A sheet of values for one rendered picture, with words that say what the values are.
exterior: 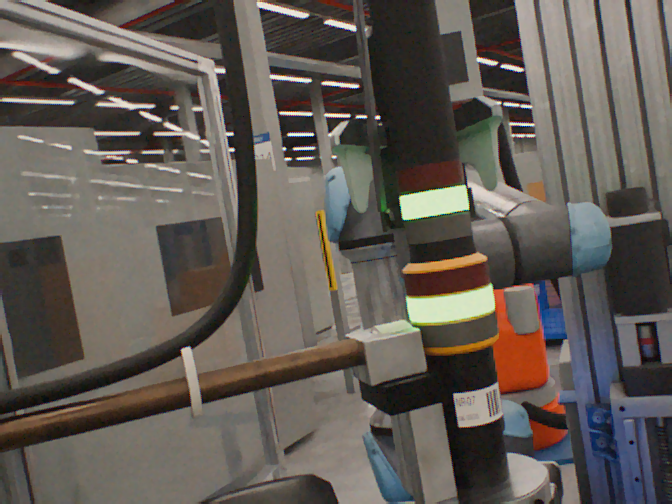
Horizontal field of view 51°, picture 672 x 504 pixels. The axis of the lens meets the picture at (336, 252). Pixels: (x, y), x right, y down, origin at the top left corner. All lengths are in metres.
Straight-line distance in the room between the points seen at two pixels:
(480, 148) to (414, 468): 0.22
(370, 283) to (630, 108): 0.51
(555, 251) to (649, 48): 0.58
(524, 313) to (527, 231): 3.52
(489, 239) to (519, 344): 3.60
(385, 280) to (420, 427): 0.73
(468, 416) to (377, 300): 0.73
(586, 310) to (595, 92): 0.36
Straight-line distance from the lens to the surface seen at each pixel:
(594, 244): 0.76
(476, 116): 0.45
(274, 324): 5.01
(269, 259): 5.02
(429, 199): 0.34
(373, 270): 1.07
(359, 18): 0.37
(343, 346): 0.34
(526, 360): 4.33
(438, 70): 0.35
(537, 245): 0.73
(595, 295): 1.25
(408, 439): 0.36
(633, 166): 1.23
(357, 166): 0.48
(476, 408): 0.36
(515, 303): 4.24
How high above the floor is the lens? 1.61
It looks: 3 degrees down
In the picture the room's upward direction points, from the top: 10 degrees counter-clockwise
